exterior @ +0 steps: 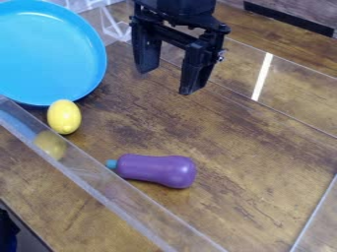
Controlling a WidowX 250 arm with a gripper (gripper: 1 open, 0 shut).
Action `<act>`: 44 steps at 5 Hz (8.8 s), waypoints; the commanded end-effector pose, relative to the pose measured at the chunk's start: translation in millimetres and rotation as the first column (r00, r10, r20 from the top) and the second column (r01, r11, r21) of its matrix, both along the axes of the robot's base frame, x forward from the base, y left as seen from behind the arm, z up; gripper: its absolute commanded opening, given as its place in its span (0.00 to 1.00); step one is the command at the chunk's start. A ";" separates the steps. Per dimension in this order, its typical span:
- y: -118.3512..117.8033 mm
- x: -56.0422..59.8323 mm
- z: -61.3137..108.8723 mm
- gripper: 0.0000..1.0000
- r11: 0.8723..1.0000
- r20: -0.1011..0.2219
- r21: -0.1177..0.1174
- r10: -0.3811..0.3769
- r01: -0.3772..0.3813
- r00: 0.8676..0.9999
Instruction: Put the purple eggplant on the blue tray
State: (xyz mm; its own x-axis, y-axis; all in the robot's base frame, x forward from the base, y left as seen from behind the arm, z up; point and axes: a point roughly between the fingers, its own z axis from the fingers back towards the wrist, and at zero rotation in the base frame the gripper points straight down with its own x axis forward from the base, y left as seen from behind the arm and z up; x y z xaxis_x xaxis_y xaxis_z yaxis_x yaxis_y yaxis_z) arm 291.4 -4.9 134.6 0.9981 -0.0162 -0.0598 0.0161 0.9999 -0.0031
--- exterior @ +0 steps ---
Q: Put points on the clear acrylic corner bracket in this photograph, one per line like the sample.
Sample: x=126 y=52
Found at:
x=94 y=10

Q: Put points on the black bar on table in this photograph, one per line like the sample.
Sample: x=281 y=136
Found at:
x=288 y=19

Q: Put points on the yellow lemon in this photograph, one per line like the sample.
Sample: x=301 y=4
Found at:
x=65 y=116

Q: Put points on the dark blue object at corner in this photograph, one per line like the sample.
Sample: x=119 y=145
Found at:
x=8 y=233

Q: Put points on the purple toy eggplant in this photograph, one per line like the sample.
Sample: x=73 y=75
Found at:
x=172 y=171

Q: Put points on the clear acrylic front wall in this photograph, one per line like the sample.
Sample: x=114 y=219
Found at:
x=168 y=231

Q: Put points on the blue round tray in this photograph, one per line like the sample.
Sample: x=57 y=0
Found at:
x=53 y=55

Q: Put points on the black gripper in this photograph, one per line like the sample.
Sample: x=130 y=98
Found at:
x=185 y=24

